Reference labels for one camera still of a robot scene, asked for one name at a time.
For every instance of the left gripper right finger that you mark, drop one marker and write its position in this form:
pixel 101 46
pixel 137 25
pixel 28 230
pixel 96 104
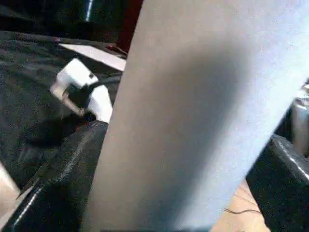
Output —
pixel 285 188

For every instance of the white plastic table leg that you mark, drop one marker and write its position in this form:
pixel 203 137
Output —
pixel 181 108

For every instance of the white flat board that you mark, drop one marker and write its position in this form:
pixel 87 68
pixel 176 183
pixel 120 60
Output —
pixel 101 56

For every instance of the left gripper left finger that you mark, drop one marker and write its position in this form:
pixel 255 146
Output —
pixel 67 174

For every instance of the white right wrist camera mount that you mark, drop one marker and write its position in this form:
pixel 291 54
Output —
pixel 72 75

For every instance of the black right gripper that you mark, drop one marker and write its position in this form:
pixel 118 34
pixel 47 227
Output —
pixel 79 122

